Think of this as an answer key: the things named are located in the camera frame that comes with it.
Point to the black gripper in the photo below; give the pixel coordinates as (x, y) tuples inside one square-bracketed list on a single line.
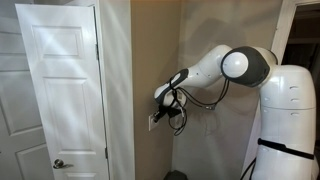
[(169, 111)]

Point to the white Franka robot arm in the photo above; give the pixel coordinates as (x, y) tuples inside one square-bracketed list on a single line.
[(286, 100)]

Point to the black round bin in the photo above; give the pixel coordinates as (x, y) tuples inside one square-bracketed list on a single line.
[(175, 175)]

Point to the dark door hinge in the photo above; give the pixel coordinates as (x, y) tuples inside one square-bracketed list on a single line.
[(97, 52), (106, 153)]

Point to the white door with knob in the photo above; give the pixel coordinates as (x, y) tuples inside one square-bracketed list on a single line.
[(66, 93)]

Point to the silver door knob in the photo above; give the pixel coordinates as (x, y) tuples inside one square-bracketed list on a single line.
[(59, 163)]

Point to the white panelled door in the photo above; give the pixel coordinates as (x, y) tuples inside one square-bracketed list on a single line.
[(16, 100)]

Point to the white light switch plate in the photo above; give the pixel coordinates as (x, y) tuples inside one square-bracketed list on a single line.
[(152, 125)]

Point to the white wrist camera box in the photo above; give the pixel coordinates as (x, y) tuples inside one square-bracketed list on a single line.
[(180, 98)]

